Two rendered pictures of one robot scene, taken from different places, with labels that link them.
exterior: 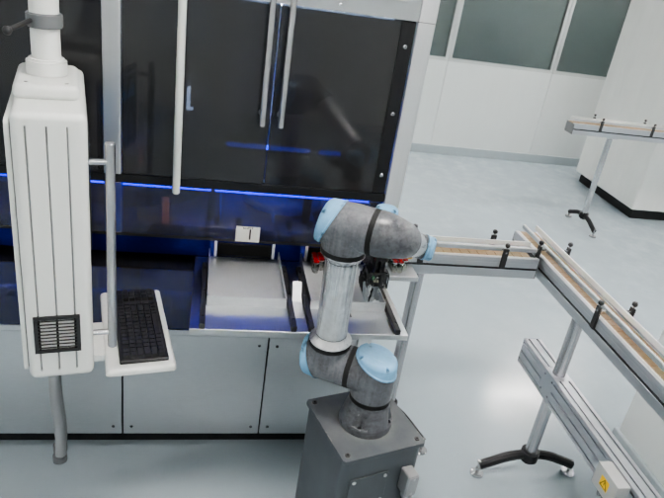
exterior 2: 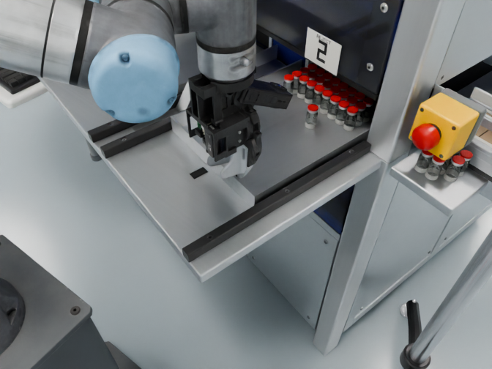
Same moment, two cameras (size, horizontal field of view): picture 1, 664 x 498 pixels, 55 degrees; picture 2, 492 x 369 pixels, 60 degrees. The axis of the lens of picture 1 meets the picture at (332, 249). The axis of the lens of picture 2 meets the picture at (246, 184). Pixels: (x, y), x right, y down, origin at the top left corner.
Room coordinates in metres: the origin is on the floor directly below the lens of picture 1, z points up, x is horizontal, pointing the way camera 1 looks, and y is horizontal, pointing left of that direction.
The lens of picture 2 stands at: (1.68, -0.62, 1.42)
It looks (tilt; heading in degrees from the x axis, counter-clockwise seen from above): 47 degrees down; 65
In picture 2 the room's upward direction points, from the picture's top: straight up
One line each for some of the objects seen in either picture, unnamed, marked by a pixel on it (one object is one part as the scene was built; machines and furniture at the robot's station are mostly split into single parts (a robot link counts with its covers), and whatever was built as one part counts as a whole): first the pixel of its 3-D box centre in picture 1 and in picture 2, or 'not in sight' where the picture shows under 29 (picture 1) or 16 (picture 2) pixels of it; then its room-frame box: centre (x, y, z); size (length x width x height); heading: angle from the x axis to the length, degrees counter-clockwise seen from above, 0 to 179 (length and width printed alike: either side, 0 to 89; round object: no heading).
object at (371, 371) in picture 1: (372, 373); not in sight; (1.42, -0.16, 0.96); 0.13 x 0.12 x 0.14; 75
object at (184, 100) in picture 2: (298, 298); (165, 106); (1.83, 0.08, 0.91); 0.14 x 0.03 x 0.06; 13
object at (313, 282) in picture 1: (340, 281); (281, 123); (2.02, -0.05, 0.90); 0.34 x 0.26 x 0.04; 13
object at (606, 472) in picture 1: (610, 483); not in sight; (1.64, -1.05, 0.50); 0.12 x 0.05 x 0.09; 13
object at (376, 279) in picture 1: (376, 267); (224, 108); (1.86, -0.15, 1.06); 0.09 x 0.08 x 0.12; 13
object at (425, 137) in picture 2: not in sight; (427, 135); (2.15, -0.27, 0.99); 0.04 x 0.04 x 0.04; 13
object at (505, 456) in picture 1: (527, 461); not in sight; (2.17, -0.99, 0.07); 0.50 x 0.08 x 0.14; 103
